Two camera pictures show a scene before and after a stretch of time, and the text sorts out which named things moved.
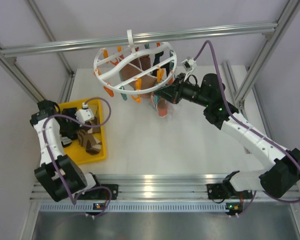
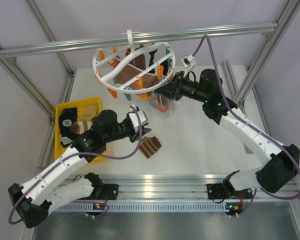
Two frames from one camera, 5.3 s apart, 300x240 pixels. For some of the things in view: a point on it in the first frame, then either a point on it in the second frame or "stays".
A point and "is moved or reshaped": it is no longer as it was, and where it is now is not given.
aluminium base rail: x=155 y=193 stays
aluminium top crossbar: x=213 y=32 stays
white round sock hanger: x=134 y=70 stays
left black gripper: x=77 y=127 to x=134 y=136
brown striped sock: x=93 y=145 is moved or reshaped
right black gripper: x=173 y=93 stays
